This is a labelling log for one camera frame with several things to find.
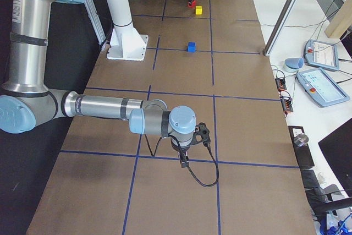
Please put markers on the wooden beam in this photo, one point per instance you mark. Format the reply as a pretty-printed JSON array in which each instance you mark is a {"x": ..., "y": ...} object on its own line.
[{"x": 340, "y": 22}]

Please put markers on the tape roll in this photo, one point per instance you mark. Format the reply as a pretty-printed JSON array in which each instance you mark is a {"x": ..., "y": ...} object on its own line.
[{"x": 289, "y": 69}]

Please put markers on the orange black connector box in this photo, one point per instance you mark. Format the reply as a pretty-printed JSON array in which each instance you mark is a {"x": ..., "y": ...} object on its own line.
[
  {"x": 286, "y": 102},
  {"x": 280, "y": 83}
]

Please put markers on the metal cylinder weight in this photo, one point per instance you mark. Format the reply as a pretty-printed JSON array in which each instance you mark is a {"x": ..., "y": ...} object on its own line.
[{"x": 301, "y": 140}]

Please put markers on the aluminium frame post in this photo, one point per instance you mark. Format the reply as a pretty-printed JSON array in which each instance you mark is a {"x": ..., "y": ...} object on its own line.
[{"x": 279, "y": 26}]

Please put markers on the far teach pendant tablet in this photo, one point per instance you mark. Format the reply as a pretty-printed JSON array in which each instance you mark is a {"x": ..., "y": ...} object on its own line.
[{"x": 321, "y": 54}]

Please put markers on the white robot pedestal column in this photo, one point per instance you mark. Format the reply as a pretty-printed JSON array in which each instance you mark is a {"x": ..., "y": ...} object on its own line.
[{"x": 126, "y": 43}]

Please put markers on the orange black connector box near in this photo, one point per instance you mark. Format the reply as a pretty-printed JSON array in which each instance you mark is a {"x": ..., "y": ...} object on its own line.
[{"x": 286, "y": 102}]

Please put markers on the teach pendant tablet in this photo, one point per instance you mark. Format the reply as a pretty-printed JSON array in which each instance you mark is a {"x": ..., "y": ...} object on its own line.
[
  {"x": 321, "y": 54},
  {"x": 321, "y": 87}
]

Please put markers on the black office chair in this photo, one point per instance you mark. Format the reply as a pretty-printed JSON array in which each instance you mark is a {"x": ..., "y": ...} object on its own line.
[{"x": 320, "y": 201}]

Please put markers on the blue plastic cup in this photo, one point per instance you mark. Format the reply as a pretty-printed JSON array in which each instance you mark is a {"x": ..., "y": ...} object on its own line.
[{"x": 294, "y": 63}]

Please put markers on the near teach pendant tablet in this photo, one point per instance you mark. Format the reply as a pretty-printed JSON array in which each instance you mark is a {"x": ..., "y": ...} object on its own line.
[{"x": 321, "y": 87}]

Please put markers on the blue wooden block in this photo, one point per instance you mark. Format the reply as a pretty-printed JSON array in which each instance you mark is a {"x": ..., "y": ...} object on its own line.
[{"x": 191, "y": 47}]

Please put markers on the red wooden block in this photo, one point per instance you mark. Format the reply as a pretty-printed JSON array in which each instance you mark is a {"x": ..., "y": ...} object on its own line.
[{"x": 192, "y": 4}]

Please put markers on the orange black connector box far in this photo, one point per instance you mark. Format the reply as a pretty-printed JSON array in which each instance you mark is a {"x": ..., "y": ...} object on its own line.
[{"x": 280, "y": 83}]

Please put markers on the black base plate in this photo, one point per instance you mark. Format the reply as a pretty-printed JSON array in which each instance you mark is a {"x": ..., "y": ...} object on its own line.
[{"x": 303, "y": 154}]

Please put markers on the yellow wooden block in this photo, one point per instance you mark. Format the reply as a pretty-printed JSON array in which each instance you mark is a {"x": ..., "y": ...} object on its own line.
[{"x": 198, "y": 10}]

